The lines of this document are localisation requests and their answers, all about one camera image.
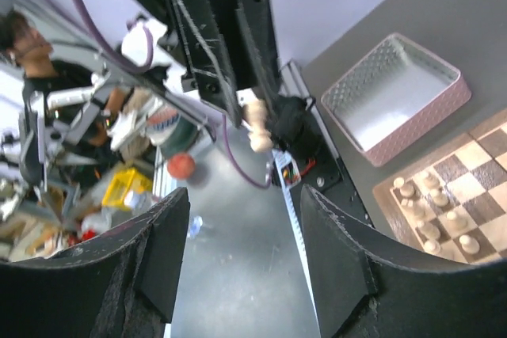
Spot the light chess piece on board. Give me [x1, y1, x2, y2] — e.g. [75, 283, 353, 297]
[423, 239, 442, 256]

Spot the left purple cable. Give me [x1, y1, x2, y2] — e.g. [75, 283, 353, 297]
[11, 0, 274, 191]

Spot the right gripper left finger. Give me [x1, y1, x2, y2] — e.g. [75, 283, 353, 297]
[1, 188, 190, 337]

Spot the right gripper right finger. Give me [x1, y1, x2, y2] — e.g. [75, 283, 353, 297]
[300, 186, 506, 337]

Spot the yellow crate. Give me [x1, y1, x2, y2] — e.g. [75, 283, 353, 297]
[101, 167, 153, 211]

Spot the light pawn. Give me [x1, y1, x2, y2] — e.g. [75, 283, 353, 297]
[429, 188, 449, 207]
[417, 221, 440, 240]
[459, 234, 480, 255]
[421, 171, 440, 191]

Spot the wooden chess board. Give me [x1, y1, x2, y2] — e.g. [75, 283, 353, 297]
[373, 111, 506, 264]

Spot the person in background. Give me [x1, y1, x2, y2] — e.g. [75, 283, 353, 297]
[1, 9, 107, 180]

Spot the metal tray pink rim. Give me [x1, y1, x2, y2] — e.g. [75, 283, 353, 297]
[321, 33, 471, 167]

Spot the orange ball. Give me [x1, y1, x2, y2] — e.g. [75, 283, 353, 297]
[166, 152, 196, 180]

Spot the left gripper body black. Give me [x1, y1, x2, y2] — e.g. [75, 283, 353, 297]
[136, 0, 280, 125]

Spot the light chess piece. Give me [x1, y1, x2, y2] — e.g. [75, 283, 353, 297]
[401, 198, 425, 221]
[244, 99, 273, 153]
[445, 211, 467, 231]
[393, 177, 416, 199]
[423, 239, 442, 256]

